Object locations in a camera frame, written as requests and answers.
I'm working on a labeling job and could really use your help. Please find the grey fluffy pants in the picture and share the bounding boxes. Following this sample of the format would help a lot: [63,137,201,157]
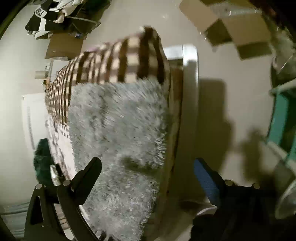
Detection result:
[68,79,170,240]

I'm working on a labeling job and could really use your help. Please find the dark green blanket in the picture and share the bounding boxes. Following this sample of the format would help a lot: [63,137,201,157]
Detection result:
[33,138,54,188]

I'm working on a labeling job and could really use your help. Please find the floral bed sheet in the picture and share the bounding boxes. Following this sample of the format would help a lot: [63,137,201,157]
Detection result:
[45,114,77,180]

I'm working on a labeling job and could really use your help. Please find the white headboard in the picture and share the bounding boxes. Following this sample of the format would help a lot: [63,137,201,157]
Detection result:
[22,92,48,152]

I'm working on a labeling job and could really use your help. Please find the white nightstand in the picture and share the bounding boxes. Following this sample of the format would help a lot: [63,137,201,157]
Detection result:
[34,58,70,83]

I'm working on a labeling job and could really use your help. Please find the brown cardboard box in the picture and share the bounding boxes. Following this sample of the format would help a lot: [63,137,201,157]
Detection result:
[45,33,84,59]

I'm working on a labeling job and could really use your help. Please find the brown checkered blanket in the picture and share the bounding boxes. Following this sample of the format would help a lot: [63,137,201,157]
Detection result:
[46,26,171,128]

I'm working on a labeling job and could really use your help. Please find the open cardboard box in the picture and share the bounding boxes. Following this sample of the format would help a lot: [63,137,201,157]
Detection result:
[179,0,272,60]

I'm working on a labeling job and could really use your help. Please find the chair with piled clothes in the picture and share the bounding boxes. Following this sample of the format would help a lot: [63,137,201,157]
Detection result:
[25,1,111,40]

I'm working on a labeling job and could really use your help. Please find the white bed frame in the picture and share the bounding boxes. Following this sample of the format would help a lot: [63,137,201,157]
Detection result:
[142,44,199,240]

